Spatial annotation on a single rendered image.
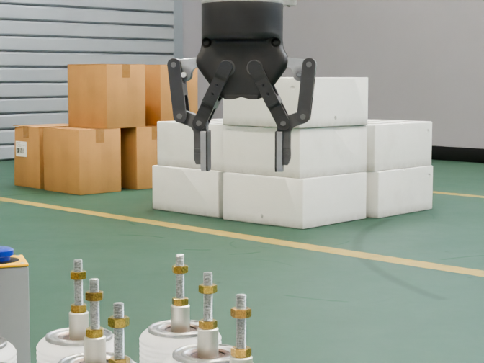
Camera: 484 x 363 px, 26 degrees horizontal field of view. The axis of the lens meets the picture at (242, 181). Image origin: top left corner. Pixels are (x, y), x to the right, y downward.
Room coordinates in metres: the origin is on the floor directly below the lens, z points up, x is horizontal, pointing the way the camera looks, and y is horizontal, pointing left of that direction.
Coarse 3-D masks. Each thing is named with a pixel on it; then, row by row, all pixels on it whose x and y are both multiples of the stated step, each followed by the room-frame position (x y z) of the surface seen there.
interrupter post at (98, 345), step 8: (104, 336) 1.05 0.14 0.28; (88, 344) 1.04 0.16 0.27; (96, 344) 1.04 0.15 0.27; (104, 344) 1.05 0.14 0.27; (88, 352) 1.04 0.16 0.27; (96, 352) 1.04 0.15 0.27; (104, 352) 1.05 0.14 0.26; (88, 360) 1.04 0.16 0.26; (96, 360) 1.04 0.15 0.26; (104, 360) 1.05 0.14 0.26
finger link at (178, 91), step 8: (168, 64) 0.97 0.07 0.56; (176, 64) 0.97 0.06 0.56; (168, 72) 0.97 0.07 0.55; (176, 72) 0.97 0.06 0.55; (176, 80) 0.97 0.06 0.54; (176, 88) 0.97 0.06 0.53; (184, 88) 0.98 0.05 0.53; (176, 96) 0.97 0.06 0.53; (184, 96) 0.97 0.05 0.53; (176, 104) 0.97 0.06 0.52; (184, 104) 0.97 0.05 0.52; (176, 112) 0.97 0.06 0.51; (184, 112) 0.97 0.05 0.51; (176, 120) 0.97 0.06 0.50; (184, 120) 0.97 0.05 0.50
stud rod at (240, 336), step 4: (236, 296) 0.97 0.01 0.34; (240, 296) 0.97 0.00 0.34; (244, 296) 0.97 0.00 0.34; (236, 300) 0.97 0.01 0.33; (240, 300) 0.97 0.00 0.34; (244, 300) 0.97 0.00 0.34; (236, 304) 0.97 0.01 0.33; (240, 304) 0.97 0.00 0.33; (244, 304) 0.97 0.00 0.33; (236, 308) 0.97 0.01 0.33; (240, 308) 0.97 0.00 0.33; (244, 308) 0.97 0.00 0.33; (236, 320) 0.97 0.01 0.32; (240, 320) 0.97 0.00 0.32; (244, 320) 0.97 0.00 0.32; (236, 324) 0.97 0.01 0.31; (240, 324) 0.97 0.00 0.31; (244, 324) 0.97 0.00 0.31; (236, 328) 0.97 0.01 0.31; (240, 328) 0.97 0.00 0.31; (244, 328) 0.97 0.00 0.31; (236, 332) 0.97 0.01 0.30; (240, 332) 0.97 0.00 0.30; (244, 332) 0.97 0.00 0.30; (236, 336) 0.97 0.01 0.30; (240, 336) 0.97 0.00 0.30; (244, 336) 0.97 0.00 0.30; (236, 340) 0.97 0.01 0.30; (240, 340) 0.97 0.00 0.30; (244, 340) 0.97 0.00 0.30; (236, 344) 0.97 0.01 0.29; (240, 344) 0.97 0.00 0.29; (244, 344) 0.97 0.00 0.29; (240, 348) 0.97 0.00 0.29; (244, 348) 0.97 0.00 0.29
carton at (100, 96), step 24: (72, 72) 5.06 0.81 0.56; (96, 72) 4.93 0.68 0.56; (120, 72) 4.94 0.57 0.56; (144, 72) 5.05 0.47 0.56; (72, 96) 5.06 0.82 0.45; (96, 96) 4.94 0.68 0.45; (120, 96) 4.94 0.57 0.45; (144, 96) 5.05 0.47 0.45; (72, 120) 5.06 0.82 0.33; (96, 120) 4.94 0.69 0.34; (120, 120) 4.94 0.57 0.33; (144, 120) 5.05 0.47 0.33
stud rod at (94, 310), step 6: (90, 282) 1.05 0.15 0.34; (96, 282) 1.05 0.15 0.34; (90, 288) 1.05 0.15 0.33; (96, 288) 1.05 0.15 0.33; (90, 306) 1.05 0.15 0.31; (96, 306) 1.05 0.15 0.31; (90, 312) 1.05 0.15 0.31; (96, 312) 1.05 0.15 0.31; (90, 318) 1.05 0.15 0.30; (96, 318) 1.05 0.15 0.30; (90, 324) 1.05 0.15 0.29; (96, 324) 1.05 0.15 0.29
